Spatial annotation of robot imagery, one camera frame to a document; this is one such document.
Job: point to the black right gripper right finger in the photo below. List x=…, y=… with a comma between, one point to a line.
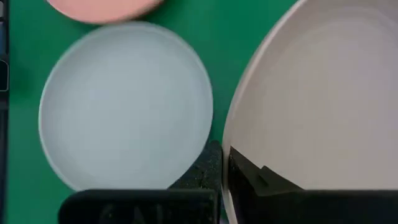
x=311, y=208

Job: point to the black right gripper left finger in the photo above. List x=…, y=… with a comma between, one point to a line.
x=140, y=207

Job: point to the pale blue-grey plate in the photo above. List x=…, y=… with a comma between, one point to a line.
x=124, y=109

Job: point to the cream plate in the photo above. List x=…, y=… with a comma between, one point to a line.
x=317, y=93

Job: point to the peach pink plate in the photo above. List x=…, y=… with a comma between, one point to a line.
x=102, y=11

